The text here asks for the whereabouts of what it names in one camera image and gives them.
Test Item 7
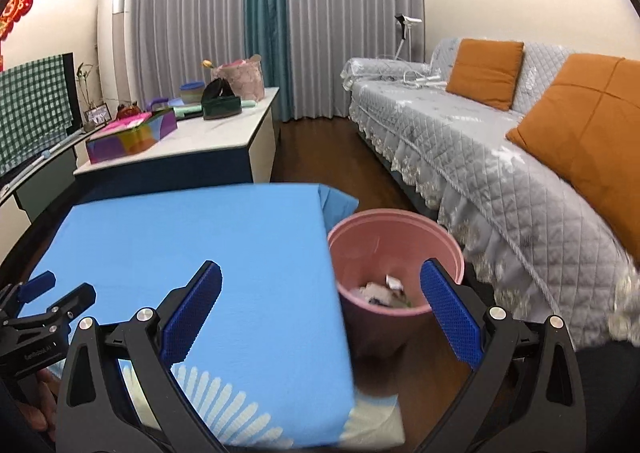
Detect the pink plastic bin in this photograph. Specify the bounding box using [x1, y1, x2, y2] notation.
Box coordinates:
[327, 208, 465, 359]

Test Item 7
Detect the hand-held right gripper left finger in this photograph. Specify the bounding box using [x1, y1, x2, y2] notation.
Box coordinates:
[55, 260, 223, 453]

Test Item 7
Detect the white floor lamp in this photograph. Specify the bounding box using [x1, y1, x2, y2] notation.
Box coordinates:
[394, 13, 424, 61]

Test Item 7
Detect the orange cushion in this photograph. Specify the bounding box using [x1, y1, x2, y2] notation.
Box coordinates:
[445, 38, 525, 111]
[506, 53, 640, 239]

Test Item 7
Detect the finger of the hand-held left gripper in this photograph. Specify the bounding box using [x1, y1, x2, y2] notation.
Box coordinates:
[15, 283, 96, 322]
[0, 271, 57, 319]

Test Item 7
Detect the pink lace basket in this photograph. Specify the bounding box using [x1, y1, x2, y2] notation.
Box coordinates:
[210, 53, 266, 101]

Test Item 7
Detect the mint green tray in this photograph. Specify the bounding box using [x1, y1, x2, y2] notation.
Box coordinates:
[169, 100, 258, 120]

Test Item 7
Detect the stack of coloured bowls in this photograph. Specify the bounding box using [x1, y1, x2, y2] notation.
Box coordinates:
[180, 82, 206, 106]

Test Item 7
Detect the blue tablecloth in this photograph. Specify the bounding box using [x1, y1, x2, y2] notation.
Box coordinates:
[27, 183, 406, 449]

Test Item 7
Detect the small bamboo plant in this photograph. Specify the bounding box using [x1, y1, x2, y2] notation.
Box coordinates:
[75, 62, 97, 114]

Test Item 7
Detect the red paper wall decoration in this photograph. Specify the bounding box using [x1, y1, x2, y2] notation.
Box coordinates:
[0, 0, 34, 41]

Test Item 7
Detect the person's left hand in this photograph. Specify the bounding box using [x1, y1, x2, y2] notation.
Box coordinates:
[12, 367, 63, 441]

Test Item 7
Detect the green checked cloth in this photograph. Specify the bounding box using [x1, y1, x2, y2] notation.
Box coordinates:
[0, 54, 71, 175]

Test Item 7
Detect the teal curtain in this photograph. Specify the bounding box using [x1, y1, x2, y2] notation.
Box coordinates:
[243, 0, 291, 123]

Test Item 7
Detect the black television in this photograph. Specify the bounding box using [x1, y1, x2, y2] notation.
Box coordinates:
[0, 52, 88, 206]

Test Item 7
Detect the grey quilted sofa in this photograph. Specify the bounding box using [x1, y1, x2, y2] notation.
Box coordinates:
[341, 38, 640, 349]

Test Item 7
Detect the white power strip cable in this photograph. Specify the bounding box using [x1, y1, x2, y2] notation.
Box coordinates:
[377, 57, 447, 89]

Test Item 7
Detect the dark green pot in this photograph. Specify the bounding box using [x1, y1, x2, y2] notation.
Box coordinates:
[201, 96, 243, 120]

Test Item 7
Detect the grey tv cabinet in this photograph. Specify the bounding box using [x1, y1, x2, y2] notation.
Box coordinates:
[11, 146, 77, 224]

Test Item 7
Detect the grey pleated curtain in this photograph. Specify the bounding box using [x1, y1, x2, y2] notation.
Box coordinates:
[284, 0, 425, 120]
[122, 0, 251, 104]

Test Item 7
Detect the iridescent rectangular box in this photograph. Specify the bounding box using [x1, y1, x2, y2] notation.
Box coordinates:
[85, 110, 178, 164]

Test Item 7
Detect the white standing air conditioner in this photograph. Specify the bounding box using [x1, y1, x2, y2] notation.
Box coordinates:
[96, 0, 133, 110]

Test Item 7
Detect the white top coffee table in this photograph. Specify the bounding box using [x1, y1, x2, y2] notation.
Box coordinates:
[74, 87, 281, 206]

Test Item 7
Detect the small photo frame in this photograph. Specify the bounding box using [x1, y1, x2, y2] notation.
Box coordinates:
[82, 104, 112, 126]

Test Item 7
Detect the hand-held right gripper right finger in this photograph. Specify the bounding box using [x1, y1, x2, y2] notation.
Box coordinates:
[415, 258, 587, 453]

